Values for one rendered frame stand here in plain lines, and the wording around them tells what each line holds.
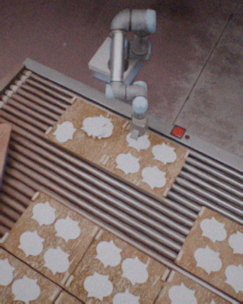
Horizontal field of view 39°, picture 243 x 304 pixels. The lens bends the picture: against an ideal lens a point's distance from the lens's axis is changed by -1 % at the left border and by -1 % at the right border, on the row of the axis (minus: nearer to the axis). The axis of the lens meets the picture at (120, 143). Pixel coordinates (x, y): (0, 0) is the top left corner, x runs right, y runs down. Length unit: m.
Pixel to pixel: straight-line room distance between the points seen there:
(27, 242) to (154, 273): 0.67
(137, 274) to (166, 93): 2.11
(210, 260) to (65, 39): 2.92
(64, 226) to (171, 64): 2.33
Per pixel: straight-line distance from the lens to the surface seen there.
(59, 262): 1.86
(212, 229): 1.92
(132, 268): 1.83
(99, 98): 2.29
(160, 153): 2.04
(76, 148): 2.08
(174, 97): 3.46
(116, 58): 1.85
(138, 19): 1.90
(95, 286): 1.82
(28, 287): 1.88
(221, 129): 3.34
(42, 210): 1.95
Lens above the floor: 2.75
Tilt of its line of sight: 61 degrees down
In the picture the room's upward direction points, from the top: 2 degrees counter-clockwise
